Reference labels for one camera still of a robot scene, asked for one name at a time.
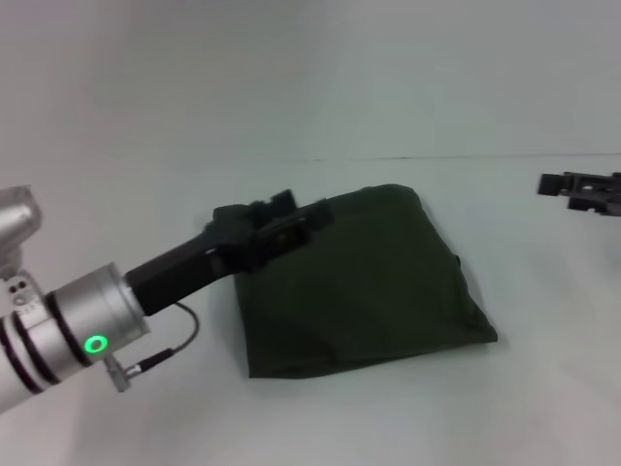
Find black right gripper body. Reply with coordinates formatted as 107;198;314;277
564;170;621;217

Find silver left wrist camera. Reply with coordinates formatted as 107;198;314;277
0;183;44;283

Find dark green shirt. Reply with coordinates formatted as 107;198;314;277
212;183;500;381

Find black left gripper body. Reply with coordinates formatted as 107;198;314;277
124;204;261;317

